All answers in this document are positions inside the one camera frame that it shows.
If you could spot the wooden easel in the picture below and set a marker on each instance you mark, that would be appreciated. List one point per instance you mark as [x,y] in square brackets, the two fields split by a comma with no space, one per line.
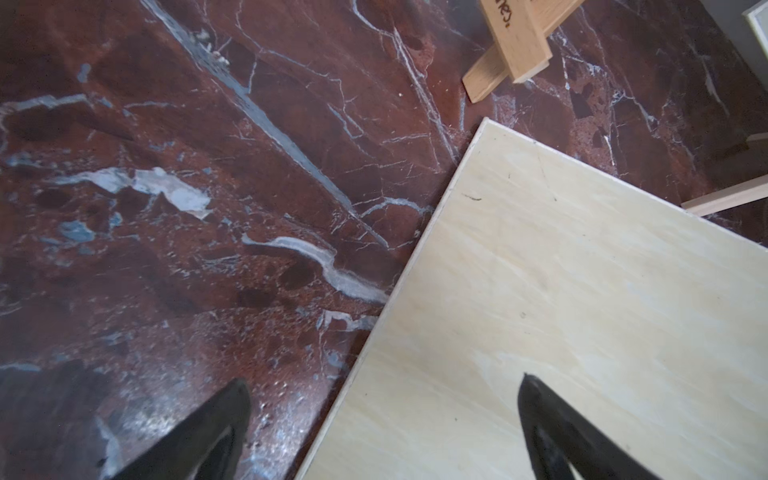
[736,195]
[520,50]

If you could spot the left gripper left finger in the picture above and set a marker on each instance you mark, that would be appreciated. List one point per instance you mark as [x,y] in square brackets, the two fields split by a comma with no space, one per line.
[207,444]

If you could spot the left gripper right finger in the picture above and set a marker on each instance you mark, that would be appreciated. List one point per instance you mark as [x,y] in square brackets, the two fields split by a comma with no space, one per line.
[561,442]

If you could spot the plywood board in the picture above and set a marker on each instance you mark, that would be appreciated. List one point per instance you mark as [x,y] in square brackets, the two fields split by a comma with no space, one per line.
[649,321]

